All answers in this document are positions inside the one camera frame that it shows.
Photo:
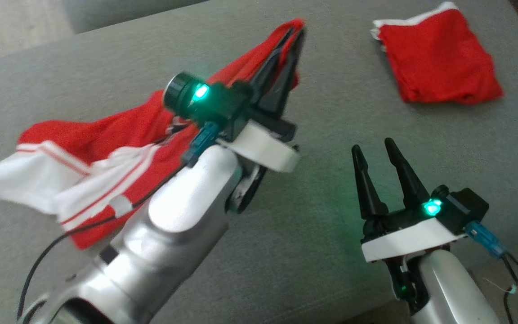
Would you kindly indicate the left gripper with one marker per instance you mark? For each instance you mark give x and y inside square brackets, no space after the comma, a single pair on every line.
[263,144]

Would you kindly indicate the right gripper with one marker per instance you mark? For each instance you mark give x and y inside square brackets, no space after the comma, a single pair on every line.
[407,238]

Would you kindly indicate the red shorts with white stripe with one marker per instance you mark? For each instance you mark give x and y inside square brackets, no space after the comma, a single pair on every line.
[439,58]

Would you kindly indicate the red white printed jersey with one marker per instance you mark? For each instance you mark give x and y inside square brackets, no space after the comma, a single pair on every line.
[106,135]

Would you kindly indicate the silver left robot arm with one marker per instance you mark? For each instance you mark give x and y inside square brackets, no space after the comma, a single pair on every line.
[160,252]

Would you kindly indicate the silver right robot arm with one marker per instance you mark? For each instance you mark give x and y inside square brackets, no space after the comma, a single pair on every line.
[448,288]

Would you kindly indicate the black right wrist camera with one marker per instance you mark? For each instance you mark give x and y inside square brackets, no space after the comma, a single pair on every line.
[466,209]

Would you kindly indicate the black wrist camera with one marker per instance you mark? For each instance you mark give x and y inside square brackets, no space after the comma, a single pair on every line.
[466,209]
[180,92]

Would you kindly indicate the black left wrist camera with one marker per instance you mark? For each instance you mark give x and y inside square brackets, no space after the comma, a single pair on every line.
[180,92]

